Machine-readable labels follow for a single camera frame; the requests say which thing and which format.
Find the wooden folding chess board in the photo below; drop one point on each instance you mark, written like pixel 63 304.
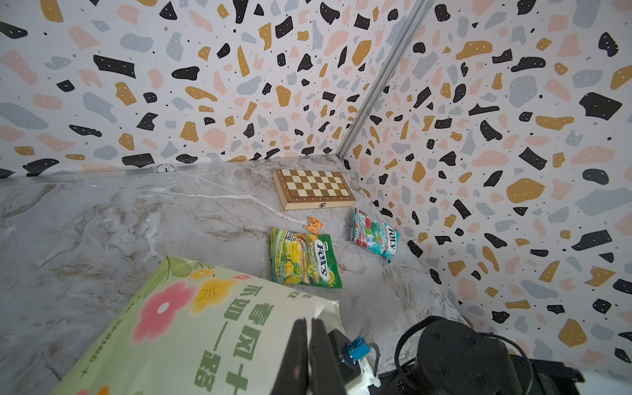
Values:
pixel 305 190

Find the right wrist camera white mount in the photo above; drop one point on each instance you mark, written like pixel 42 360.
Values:
pixel 357 362

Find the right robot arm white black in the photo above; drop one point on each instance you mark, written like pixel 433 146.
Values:
pixel 439 356

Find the teal mint candy packet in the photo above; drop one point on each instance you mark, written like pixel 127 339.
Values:
pixel 374 235

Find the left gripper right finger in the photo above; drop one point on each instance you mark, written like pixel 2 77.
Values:
pixel 325 377

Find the green lemon candy packet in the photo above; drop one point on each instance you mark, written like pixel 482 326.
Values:
pixel 304 259

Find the small orange plastic clip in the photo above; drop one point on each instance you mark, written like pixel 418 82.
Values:
pixel 314 226

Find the white paper gift bag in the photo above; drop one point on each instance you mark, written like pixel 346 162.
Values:
pixel 195 328

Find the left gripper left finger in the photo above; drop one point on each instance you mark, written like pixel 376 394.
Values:
pixel 293 375

